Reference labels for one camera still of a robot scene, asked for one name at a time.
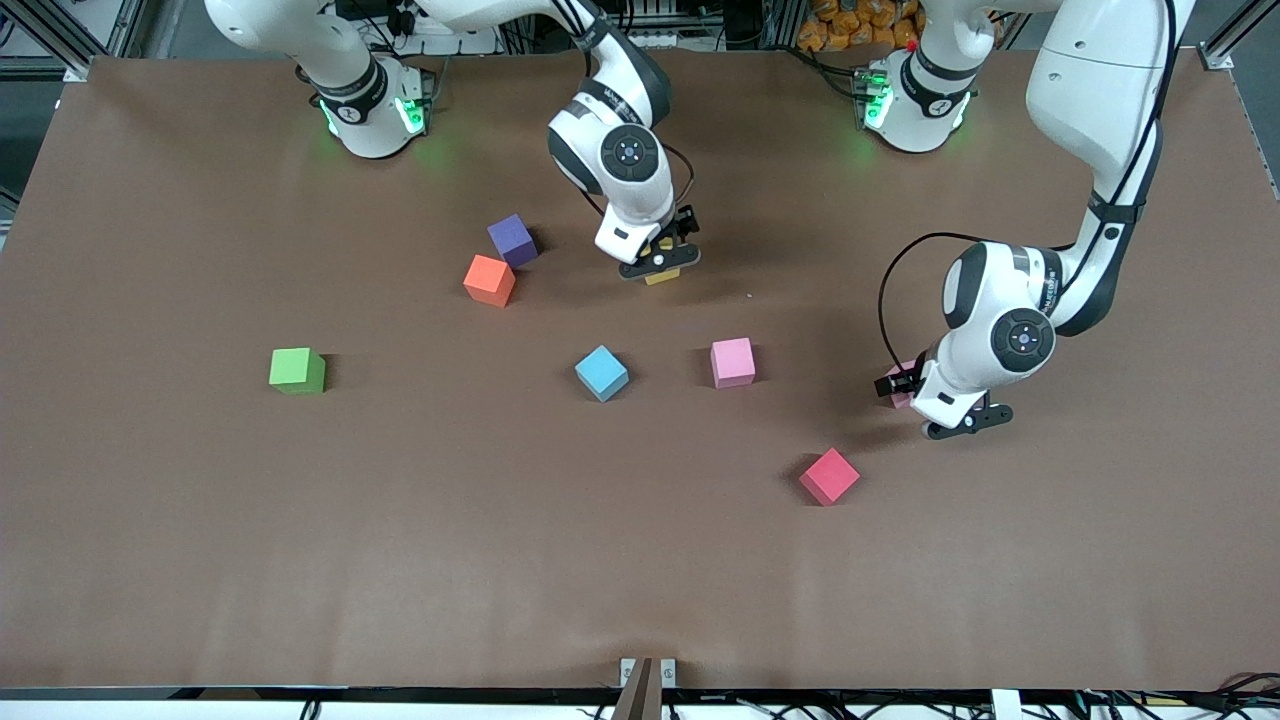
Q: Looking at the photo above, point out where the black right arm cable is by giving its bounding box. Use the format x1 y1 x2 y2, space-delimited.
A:
540 0 698 219

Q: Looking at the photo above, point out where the aluminium frame profile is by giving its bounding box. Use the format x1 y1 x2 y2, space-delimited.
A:
0 0 151 83
1195 0 1280 71

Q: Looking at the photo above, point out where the paper table cover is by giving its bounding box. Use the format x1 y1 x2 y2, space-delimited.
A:
0 50 1280 691

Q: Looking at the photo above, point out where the yellow foam block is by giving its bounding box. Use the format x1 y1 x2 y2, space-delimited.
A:
645 237 683 287

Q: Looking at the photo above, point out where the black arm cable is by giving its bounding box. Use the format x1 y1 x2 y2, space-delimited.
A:
877 0 1183 376
540 0 698 219

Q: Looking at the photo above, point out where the pink foam block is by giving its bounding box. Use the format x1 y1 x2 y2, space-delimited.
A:
710 338 757 389

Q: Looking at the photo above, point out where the blue foam block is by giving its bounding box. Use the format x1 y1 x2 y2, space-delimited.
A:
574 345 631 403

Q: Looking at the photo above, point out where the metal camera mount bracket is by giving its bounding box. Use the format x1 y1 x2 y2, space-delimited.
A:
612 657 678 720

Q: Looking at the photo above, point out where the green foam block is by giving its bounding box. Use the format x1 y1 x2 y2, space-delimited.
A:
269 347 327 395

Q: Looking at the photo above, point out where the purple foam block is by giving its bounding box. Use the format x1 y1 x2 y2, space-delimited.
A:
487 213 539 269

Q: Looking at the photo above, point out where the orange foam block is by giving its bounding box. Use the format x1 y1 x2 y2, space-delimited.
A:
463 254 518 308

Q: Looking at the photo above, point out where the orange mesh bag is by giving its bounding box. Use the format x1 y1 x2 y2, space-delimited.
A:
797 0 926 53

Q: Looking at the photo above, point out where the red foam block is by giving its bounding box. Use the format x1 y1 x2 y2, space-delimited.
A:
798 448 861 507

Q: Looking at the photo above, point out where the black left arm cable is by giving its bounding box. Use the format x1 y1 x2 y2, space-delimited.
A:
877 0 1183 376

